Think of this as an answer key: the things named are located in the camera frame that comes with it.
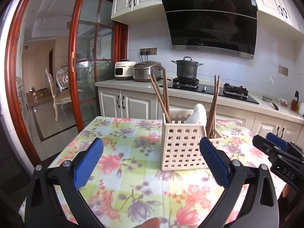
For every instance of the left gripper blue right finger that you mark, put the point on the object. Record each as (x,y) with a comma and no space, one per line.
(260,206)

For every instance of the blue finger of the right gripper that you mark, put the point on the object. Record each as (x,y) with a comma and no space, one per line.
(267,147)
(282,144)

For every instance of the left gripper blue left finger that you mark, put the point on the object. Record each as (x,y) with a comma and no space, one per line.
(43,208)

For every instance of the operator hand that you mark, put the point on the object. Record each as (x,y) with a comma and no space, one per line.
(151,223)

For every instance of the chopsticks in basket right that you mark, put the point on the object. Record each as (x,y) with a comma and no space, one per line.
(211,114)

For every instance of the black gas stove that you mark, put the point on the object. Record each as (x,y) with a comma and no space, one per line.
(229,91)

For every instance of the white perforated utensil basket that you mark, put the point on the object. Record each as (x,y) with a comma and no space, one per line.
(180,141)

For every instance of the white dining chair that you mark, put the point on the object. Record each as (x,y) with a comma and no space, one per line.
(59,89)

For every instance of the black cooking pot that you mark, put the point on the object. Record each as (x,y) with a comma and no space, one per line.
(187,68)

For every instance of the black range hood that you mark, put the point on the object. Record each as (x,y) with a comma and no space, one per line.
(219,26)

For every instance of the silver rice cooker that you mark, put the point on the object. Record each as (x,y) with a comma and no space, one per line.
(142,70)

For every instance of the white small appliance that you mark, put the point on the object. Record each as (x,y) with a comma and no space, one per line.
(123,70)

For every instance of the wall power outlet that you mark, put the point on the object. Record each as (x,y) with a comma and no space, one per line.
(148,51)

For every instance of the red wooden door frame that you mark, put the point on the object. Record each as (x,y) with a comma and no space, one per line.
(77,35)

